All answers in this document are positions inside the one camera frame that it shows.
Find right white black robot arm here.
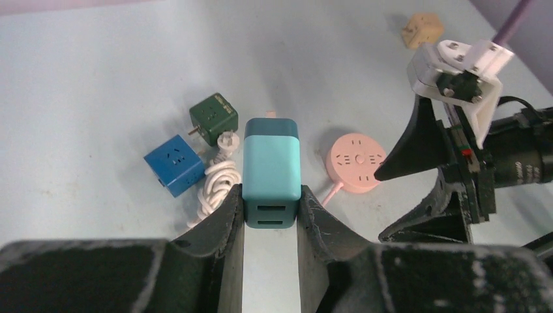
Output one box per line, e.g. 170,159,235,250
374,96,552,243

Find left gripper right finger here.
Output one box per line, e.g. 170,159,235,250
297,186,552,312

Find white coiled power cord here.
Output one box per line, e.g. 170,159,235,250
187,131,243,230

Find blue cube socket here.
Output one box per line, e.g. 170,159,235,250
143,135,205,198

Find teal USB charger plug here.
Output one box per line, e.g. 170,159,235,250
242,117,302,229

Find beige cube socket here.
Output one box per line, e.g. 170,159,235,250
401,12,445,50

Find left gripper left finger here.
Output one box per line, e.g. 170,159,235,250
1,185,245,312

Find pink round power strip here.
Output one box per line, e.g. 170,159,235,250
321,133,386,206

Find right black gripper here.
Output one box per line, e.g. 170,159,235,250
374,95,496,243

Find dark green cube socket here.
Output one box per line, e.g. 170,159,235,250
188,93,239,147

